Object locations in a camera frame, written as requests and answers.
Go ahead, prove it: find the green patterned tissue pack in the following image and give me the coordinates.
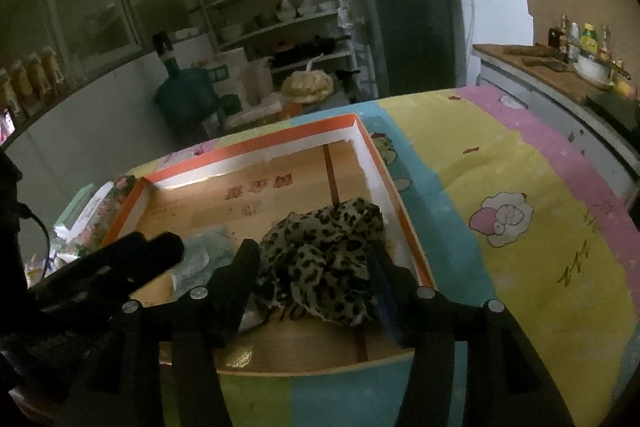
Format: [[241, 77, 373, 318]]
[[171, 227, 236, 300]]

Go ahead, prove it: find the leopard print cloth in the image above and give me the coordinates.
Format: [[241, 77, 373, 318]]
[[254, 198, 386, 329]]

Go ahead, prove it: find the floral tissue pack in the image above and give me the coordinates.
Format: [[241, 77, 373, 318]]
[[58, 176, 137, 258]]

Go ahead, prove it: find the mint green tissue box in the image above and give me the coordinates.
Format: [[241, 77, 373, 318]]
[[53, 183, 96, 239]]

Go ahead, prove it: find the orange rimmed cardboard box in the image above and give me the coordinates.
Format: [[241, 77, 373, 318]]
[[105, 114, 432, 376]]

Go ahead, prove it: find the colourful cartoon bedsheet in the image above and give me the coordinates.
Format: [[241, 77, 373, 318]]
[[124, 85, 640, 427]]

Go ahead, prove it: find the blue water jug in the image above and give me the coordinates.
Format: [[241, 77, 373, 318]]
[[152, 30, 219, 134]]

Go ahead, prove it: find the orange drink bottles row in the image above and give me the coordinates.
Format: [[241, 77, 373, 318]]
[[1, 46, 70, 126]]

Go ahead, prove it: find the kitchen counter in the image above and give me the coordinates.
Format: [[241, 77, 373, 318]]
[[473, 44, 639, 198]]

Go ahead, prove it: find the white bowl on counter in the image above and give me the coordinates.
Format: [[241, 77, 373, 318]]
[[574, 55, 613, 89]]

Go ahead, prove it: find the grey metal shelf unit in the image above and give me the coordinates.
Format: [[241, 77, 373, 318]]
[[205, 0, 357, 79]]

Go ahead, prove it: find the yellow green bottle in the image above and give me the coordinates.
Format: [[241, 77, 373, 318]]
[[579, 23, 599, 55]]

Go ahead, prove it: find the dark green refrigerator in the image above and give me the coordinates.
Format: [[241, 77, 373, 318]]
[[360, 0, 456, 98]]

